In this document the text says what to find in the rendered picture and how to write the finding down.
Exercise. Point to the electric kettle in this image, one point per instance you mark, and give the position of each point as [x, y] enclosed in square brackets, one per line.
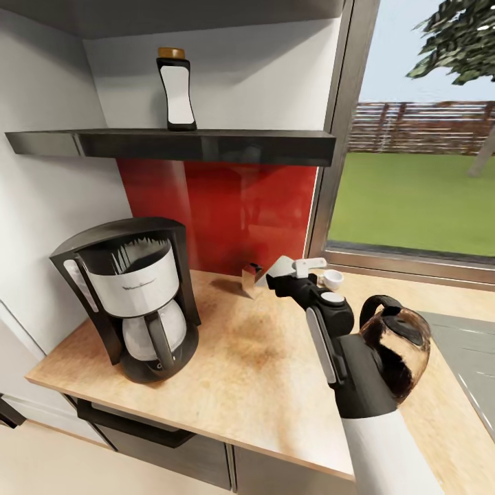
[401, 339]

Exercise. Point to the paper coffee filter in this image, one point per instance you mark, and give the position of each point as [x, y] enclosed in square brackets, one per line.
[283, 267]

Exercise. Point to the coffee maker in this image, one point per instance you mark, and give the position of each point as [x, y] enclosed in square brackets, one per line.
[132, 276]

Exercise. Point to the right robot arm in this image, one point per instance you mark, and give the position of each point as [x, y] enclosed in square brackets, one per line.
[385, 459]

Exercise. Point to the coffee cup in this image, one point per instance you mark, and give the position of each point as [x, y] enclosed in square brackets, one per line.
[331, 279]

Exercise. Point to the bottle of coffee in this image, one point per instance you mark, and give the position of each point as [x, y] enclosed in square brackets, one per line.
[174, 70]

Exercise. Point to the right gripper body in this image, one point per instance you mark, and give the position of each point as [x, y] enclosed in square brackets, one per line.
[290, 286]

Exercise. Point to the fixed window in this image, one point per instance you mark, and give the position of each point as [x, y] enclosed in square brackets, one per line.
[410, 193]

